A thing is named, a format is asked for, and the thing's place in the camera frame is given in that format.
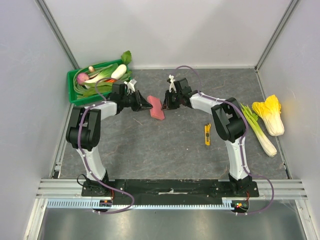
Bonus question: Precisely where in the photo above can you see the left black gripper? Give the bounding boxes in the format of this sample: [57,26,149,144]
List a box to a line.
[121,90,154,113]

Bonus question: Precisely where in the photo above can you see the pink express box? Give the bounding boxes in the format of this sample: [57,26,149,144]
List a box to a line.
[147,95,165,120]

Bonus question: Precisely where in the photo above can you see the yellow utility knife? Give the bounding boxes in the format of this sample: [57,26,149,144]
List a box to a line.
[204,123,211,146]

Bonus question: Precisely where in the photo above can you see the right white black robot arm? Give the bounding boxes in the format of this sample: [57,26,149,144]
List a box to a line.
[162,75,253,197]

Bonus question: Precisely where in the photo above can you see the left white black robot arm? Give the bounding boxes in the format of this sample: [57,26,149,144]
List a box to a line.
[66,79,152,197]

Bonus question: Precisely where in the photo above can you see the white radish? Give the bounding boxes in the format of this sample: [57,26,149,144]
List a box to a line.
[111,64,127,80]

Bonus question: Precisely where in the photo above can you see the orange carrot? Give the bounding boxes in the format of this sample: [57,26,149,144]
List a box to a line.
[104,79,117,83]

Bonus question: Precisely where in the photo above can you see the bok choy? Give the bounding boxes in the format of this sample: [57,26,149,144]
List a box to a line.
[84,63,119,84]

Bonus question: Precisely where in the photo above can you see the green leafy vegetable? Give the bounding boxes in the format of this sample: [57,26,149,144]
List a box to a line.
[83,50,132,97]

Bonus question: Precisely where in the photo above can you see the brown mushroom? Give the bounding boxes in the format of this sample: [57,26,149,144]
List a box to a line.
[88,66,95,73]

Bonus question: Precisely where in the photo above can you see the green long beans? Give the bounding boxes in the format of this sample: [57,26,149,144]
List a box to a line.
[71,64,112,96]

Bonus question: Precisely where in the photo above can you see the purple turnip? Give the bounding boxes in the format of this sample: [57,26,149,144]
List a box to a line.
[76,72,90,85]

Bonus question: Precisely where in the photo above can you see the green plastic crate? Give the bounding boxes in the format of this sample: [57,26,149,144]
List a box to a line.
[67,59,122,106]

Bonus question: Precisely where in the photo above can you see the green celery stalk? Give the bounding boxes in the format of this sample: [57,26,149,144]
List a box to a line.
[240,103,277,157]

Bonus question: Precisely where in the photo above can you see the yellow napa cabbage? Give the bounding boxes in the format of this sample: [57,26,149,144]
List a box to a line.
[252,94,285,137]

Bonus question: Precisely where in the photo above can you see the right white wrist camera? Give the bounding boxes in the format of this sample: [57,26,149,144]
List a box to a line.
[167,74,177,93]

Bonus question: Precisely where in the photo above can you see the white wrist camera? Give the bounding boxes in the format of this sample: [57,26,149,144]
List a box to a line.
[124,79,137,95]
[167,74,177,93]

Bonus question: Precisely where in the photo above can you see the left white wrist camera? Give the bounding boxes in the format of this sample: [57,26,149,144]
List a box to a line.
[124,79,137,95]

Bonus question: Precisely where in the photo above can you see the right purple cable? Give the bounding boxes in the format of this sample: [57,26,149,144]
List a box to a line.
[171,65,276,216]

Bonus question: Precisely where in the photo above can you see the purple cable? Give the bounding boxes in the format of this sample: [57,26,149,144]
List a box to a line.
[77,78,136,215]
[171,65,276,216]

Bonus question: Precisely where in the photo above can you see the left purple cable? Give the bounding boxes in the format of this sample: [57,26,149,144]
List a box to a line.
[77,78,136,215]

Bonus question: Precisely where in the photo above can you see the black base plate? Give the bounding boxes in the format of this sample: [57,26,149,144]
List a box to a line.
[81,178,259,206]

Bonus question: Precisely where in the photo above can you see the aluminium rail frame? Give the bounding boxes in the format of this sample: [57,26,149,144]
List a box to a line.
[35,179,308,200]

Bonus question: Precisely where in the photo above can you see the grey cable duct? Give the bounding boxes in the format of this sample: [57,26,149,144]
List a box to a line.
[47,198,234,210]

